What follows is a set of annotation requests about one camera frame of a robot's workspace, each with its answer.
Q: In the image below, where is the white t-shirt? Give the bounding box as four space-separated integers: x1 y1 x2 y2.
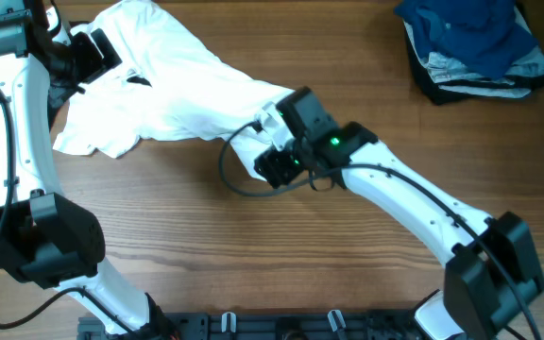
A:
53 1 292 178

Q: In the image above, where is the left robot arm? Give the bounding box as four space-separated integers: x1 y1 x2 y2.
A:
0 0 179 339

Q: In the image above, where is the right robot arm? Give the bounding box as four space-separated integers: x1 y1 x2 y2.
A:
254 88 544 339

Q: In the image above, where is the folded grey garment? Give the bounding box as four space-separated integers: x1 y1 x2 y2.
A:
402 5 544 100

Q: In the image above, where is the folded navy blue garment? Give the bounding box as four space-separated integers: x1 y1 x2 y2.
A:
394 0 538 79

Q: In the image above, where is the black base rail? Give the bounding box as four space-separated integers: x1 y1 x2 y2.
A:
76 309 424 340

